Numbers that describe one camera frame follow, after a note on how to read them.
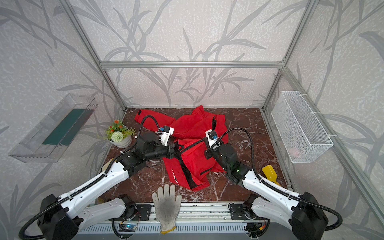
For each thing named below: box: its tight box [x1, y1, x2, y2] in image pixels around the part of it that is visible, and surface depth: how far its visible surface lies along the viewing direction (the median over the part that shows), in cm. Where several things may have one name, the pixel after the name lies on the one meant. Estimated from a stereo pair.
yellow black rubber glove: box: [102, 159, 112, 173], surface depth 90 cm
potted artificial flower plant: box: [106, 120, 136, 149], surface depth 90 cm
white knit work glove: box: [152, 183, 182, 234], surface depth 77 cm
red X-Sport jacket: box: [134, 105, 229, 192], surface depth 83 cm
